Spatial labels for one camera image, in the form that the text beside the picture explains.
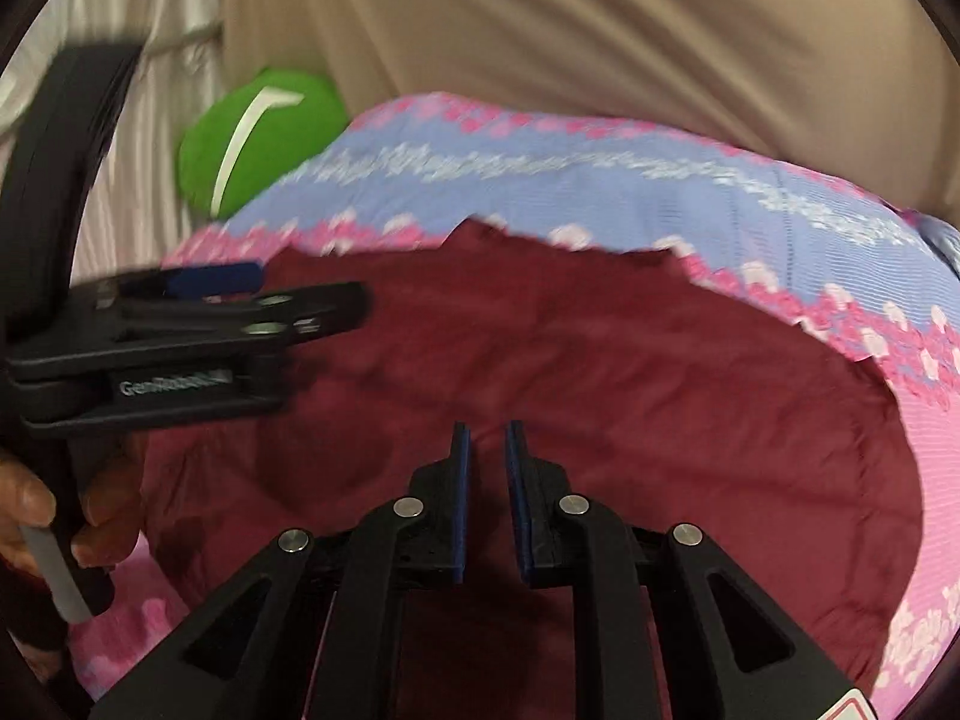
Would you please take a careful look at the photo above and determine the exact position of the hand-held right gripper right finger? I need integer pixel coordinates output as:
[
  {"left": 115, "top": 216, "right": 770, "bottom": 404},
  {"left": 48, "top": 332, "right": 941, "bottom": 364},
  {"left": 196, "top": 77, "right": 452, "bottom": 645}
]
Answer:
[{"left": 502, "top": 420, "right": 863, "bottom": 720}]

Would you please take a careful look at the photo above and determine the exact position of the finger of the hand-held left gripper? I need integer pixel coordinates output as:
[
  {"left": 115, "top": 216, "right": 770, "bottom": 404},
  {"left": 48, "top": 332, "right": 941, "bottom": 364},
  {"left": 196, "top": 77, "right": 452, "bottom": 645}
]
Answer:
[
  {"left": 94, "top": 261, "right": 265, "bottom": 305},
  {"left": 94, "top": 281, "right": 374, "bottom": 361}
]

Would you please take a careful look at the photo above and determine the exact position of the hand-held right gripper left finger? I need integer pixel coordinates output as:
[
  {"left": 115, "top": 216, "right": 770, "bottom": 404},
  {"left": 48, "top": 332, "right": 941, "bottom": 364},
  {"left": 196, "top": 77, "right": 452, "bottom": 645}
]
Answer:
[{"left": 88, "top": 420, "right": 473, "bottom": 720}]

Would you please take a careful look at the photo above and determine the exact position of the maroon puffer jacket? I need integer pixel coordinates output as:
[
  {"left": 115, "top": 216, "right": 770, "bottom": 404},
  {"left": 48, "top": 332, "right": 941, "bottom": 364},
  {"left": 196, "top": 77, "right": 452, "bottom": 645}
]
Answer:
[{"left": 139, "top": 216, "right": 929, "bottom": 720}]

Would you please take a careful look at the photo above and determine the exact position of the person's left hand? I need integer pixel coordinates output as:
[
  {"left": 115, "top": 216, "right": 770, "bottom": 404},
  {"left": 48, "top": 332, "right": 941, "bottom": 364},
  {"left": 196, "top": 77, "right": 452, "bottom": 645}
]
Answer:
[{"left": 0, "top": 444, "right": 145, "bottom": 593}]

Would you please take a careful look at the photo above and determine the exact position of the white satin curtain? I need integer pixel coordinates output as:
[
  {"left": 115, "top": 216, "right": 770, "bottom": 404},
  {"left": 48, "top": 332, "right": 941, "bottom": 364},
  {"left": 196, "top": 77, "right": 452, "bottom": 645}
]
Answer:
[{"left": 0, "top": 0, "right": 230, "bottom": 286}]

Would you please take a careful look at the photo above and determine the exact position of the green plush pillow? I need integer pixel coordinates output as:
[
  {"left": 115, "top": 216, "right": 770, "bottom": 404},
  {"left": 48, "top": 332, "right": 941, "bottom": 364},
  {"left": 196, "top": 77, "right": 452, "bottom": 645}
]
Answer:
[{"left": 176, "top": 67, "right": 353, "bottom": 223}]

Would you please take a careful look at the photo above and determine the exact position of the pink floral blanket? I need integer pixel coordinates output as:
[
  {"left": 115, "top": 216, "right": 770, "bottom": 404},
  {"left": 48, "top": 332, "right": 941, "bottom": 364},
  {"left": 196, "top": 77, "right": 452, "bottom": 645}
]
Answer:
[{"left": 66, "top": 90, "right": 960, "bottom": 715}]

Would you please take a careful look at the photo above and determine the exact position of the beige cloth backdrop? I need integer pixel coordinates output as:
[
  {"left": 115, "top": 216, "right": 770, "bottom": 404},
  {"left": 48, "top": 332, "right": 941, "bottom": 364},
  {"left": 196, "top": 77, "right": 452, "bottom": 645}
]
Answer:
[{"left": 220, "top": 0, "right": 960, "bottom": 241}]

